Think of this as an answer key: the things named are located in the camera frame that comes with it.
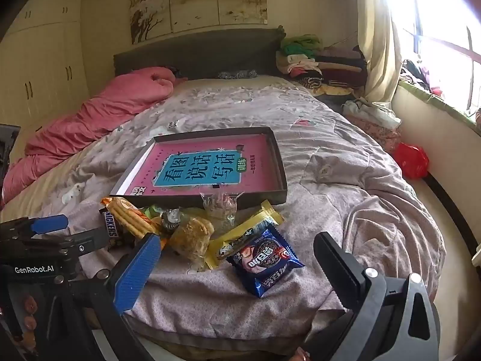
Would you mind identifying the gold wafer packet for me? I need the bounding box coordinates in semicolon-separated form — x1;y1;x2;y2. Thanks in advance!
206;199;285;270

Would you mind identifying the white cloth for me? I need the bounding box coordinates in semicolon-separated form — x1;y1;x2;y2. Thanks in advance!
341;97;402;130

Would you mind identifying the blue cookie packet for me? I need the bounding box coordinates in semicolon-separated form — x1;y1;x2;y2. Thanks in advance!
226;227;306;298

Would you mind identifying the stack of folded clothes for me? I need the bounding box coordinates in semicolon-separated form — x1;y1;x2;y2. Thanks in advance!
275;35;369;96

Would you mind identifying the window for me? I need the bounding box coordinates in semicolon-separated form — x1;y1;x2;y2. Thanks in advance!
391;0;481;121

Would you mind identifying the person's left hand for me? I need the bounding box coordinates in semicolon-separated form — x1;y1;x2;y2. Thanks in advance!
20;296;40;355

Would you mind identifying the printed mauve quilt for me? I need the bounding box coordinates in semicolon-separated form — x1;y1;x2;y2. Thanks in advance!
0;77;446;347

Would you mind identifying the cream wardrobe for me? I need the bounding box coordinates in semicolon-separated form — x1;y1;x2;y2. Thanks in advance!
0;0;91;159

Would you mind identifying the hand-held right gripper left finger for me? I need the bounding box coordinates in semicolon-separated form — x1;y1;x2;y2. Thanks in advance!
75;233;163;361

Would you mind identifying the dark box lid pink book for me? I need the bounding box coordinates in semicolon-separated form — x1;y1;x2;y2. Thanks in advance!
109;127;288;209

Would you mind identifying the red plastic bag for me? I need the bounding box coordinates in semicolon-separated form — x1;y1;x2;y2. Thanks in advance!
393;142;430;180

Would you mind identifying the clothes pile on windowsill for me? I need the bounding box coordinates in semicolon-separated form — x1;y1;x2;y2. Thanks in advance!
400;58;446;96

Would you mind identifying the orange biscuit packet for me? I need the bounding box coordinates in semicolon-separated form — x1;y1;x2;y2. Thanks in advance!
106;196;168;249

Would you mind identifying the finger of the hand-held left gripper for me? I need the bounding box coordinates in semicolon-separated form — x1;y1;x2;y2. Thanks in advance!
56;229;110;252
4;214;69;238

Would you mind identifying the brown chocolate bar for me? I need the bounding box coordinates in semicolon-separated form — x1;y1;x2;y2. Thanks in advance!
99;208;128;239

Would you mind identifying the tree wall painting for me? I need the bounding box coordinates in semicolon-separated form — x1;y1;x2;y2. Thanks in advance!
129;0;269;44

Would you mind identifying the small clear cake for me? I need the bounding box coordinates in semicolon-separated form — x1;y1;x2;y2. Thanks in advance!
199;192;241;234

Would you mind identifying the black foil packet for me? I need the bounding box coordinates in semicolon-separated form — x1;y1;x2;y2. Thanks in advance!
161;211;182;233

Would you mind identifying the cream curtain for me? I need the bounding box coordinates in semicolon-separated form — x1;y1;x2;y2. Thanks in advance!
355;0;404;104

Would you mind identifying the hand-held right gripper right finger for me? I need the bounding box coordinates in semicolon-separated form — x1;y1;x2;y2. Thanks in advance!
304;232;441;361

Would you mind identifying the pink duvet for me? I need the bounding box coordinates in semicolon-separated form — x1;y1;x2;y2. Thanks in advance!
0;66;177;207

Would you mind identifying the yellow pastry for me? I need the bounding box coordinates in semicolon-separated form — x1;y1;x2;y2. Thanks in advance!
167;216;216;268

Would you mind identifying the green windowsill cloth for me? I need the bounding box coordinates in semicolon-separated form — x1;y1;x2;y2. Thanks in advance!
398;79;481;136

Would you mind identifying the grey bed headboard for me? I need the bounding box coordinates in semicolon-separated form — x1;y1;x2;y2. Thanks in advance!
113;26;287;80

